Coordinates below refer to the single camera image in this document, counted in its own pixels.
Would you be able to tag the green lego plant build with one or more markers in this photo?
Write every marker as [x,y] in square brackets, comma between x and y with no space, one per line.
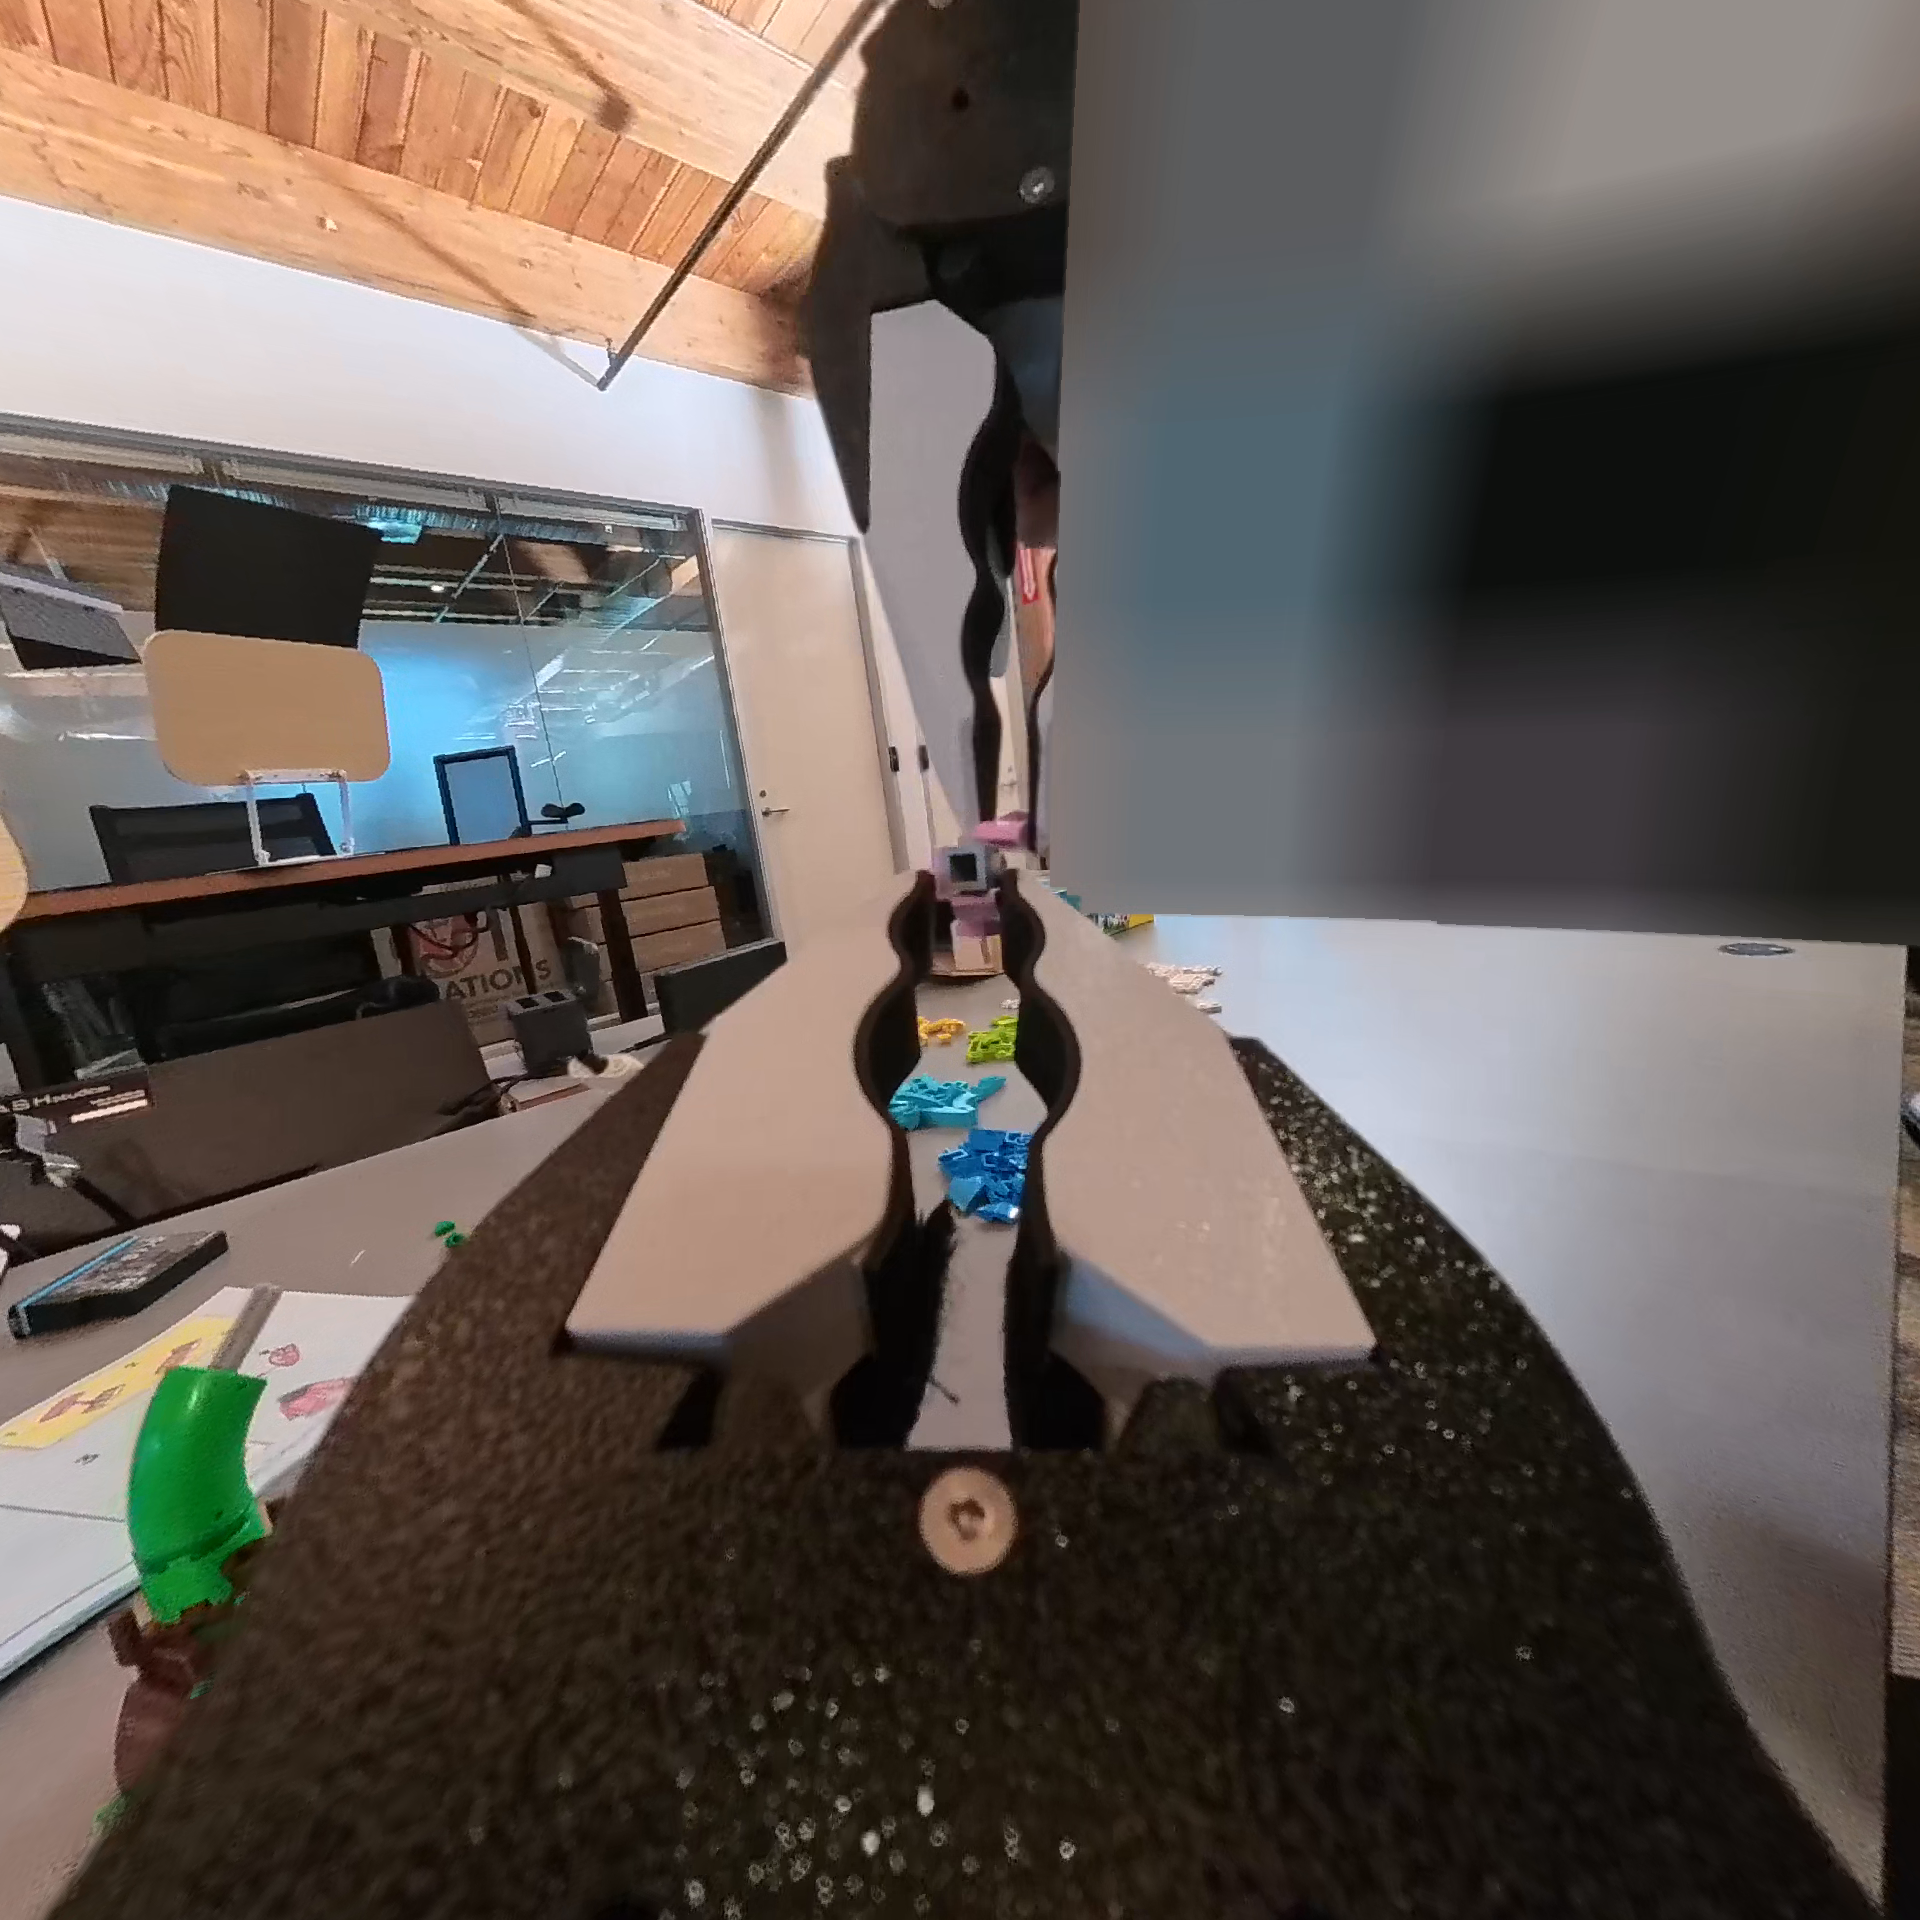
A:
[188,1485]

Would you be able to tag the pile of blue lego pieces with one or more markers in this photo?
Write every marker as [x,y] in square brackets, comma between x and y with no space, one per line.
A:
[989,1171]

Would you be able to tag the black office chair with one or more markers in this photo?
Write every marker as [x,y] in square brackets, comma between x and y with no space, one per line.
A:
[182,840]

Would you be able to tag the pile of white lego pieces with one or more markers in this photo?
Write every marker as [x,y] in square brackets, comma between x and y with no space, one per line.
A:
[1185,979]

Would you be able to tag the lego instruction booklet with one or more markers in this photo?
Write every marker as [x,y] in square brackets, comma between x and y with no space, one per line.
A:
[91,1501]

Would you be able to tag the pile of teal lego pieces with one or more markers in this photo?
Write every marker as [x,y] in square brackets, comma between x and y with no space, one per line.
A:
[943,1102]

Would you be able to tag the pile of yellow lego pieces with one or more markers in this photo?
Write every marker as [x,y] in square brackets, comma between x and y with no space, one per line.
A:
[941,1032]

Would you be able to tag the blue framed chair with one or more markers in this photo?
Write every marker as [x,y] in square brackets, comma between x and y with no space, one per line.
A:
[480,797]

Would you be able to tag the black socket box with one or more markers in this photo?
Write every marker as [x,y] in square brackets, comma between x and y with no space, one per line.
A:
[541,1028]

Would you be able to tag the wooden crate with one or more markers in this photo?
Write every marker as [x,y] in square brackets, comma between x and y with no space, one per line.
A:
[662,908]

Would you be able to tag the wooden office desk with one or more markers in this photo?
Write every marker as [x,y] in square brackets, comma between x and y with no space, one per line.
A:
[345,870]

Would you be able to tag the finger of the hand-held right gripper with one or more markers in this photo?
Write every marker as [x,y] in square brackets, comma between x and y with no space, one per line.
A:
[917,494]
[1040,765]

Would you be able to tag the beige board on white stand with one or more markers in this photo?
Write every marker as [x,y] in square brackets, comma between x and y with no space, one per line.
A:
[271,706]

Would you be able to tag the pile of lime lego pieces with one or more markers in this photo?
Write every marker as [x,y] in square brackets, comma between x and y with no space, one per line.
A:
[992,1040]

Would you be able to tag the black battery with blue edge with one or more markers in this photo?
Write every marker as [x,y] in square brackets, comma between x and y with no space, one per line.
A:
[112,1278]

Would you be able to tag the cardboard box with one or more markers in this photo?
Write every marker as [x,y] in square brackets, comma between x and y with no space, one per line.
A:
[480,962]

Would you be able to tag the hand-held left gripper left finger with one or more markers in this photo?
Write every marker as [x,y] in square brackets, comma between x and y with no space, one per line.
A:
[734,1171]

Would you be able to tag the grey door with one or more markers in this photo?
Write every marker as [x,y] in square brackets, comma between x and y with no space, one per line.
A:
[796,706]

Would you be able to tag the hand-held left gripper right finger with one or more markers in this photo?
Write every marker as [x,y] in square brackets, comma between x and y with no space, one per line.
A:
[1185,1202]

